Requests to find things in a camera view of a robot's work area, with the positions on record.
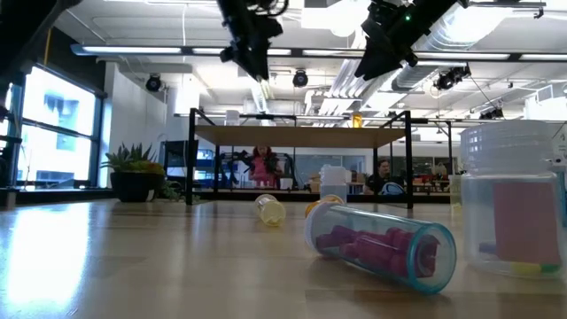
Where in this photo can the white cup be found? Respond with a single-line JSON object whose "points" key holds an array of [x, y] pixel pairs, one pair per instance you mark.
{"points": [[286, 183]]}

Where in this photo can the person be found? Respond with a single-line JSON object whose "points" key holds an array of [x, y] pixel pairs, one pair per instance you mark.
{"points": [[263, 170], [382, 175]]}

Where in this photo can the wooden shelf with black legs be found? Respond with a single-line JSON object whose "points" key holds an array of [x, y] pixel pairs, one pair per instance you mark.
{"points": [[301, 137]]}

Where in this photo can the large clear bottle pink label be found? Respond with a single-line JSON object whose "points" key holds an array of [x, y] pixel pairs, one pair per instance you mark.
{"points": [[487, 212]]}

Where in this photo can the blue white round object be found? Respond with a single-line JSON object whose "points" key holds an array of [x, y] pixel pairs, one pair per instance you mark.
{"points": [[392, 189]]}

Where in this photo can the potted succulent plant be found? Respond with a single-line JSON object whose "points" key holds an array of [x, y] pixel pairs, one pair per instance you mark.
{"points": [[135, 186]]}

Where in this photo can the black background robot arm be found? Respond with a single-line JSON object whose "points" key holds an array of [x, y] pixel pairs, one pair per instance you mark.
{"points": [[232, 164], [288, 166]]}

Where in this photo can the large glass window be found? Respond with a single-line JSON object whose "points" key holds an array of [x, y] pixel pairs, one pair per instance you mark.
{"points": [[57, 111]]}

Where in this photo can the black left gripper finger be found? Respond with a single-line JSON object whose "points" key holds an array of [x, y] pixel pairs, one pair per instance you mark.
{"points": [[259, 59]]}

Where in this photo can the long ceiling light strip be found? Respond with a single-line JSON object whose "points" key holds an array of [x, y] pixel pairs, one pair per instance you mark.
{"points": [[204, 51], [328, 52], [133, 49], [542, 56], [463, 56]]}

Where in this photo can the black ceiling spotlight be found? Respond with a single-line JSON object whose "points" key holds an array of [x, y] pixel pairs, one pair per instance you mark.
{"points": [[491, 114], [452, 77], [300, 78], [153, 83]]}

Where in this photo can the cardboard box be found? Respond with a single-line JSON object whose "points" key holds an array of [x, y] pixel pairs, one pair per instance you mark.
{"points": [[316, 186]]}

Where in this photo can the clear pill bottle white cap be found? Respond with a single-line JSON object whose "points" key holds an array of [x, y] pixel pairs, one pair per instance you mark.
{"points": [[231, 119], [333, 186]]}

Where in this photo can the yellow pill bottle white cap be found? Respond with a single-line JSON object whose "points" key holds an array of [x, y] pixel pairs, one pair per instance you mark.
{"points": [[271, 212], [455, 190]]}

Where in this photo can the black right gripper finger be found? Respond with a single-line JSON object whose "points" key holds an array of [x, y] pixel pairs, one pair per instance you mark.
{"points": [[376, 62]]}

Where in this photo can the blue bottle with pink pills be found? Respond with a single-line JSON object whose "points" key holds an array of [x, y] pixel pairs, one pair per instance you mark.
{"points": [[376, 252]]}

